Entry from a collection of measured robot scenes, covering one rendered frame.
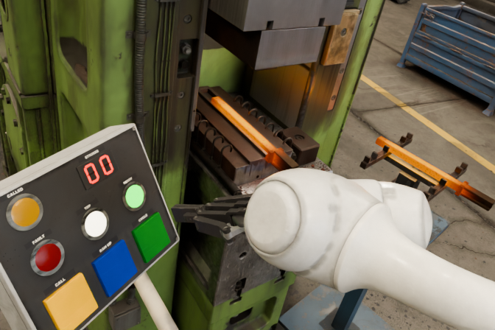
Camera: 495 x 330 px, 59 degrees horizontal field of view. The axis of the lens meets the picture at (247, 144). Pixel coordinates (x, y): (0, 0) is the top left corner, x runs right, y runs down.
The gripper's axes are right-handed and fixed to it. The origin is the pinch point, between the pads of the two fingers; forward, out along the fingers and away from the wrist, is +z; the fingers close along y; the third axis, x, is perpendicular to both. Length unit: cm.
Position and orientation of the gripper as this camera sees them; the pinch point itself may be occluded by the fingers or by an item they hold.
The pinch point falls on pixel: (189, 213)
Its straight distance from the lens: 81.0
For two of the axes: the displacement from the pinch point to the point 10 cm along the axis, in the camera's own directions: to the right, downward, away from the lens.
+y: 5.0, -4.0, 7.6
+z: -8.2, 0.7, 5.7
